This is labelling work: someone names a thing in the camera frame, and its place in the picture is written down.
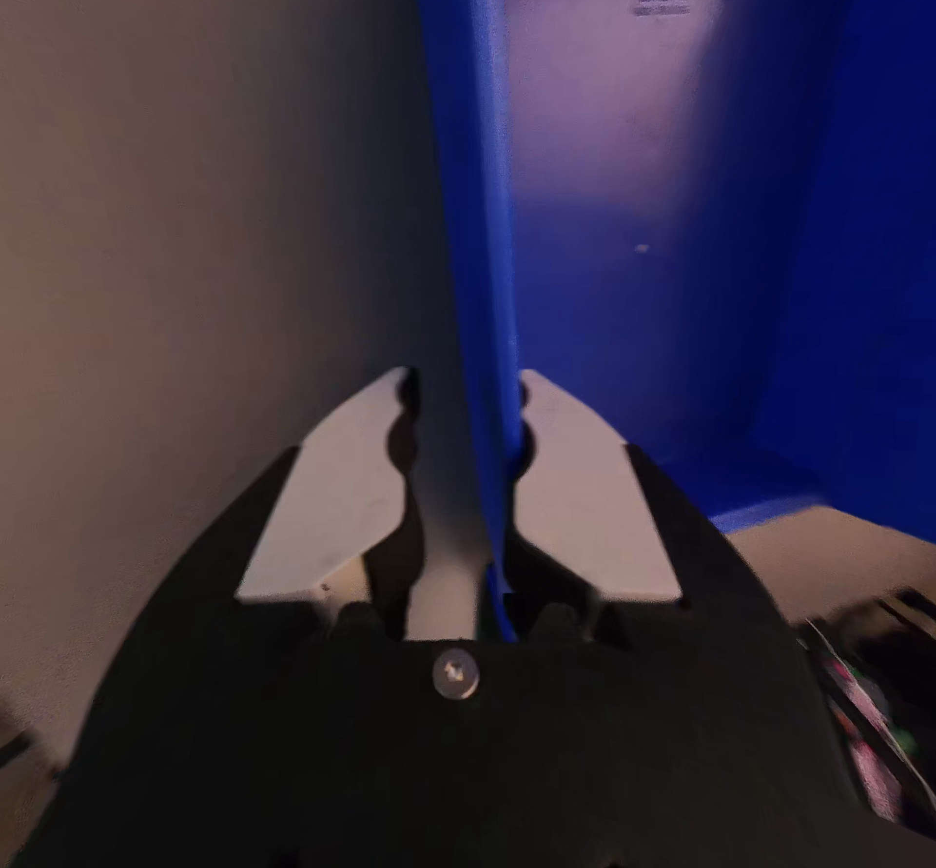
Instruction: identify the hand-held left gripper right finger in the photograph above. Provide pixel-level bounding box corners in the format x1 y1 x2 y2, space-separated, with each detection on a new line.
505 369 684 638

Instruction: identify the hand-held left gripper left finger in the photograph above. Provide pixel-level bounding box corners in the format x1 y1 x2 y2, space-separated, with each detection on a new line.
234 367 427 636

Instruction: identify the blue plastic bin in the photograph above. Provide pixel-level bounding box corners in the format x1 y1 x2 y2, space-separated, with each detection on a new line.
409 0 936 644

